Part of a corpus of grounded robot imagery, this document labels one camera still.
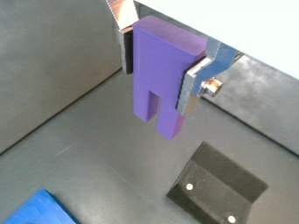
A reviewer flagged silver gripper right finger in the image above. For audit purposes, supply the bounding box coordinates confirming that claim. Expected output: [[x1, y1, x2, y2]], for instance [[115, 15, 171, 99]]
[[176, 38, 243, 116]]

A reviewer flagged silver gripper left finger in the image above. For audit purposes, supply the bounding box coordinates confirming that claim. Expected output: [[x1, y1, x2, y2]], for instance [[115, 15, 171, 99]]
[[107, 0, 139, 74]]

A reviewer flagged purple double-square peg object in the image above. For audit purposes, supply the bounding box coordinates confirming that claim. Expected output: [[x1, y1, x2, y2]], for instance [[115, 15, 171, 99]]
[[133, 16, 207, 139]]

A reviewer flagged blue shape-sorting board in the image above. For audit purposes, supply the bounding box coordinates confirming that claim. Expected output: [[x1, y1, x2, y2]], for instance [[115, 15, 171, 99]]
[[0, 188, 80, 224]]

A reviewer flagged black curved holder stand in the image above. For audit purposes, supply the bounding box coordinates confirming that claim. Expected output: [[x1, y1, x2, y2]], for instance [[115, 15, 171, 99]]
[[167, 142, 268, 224]]

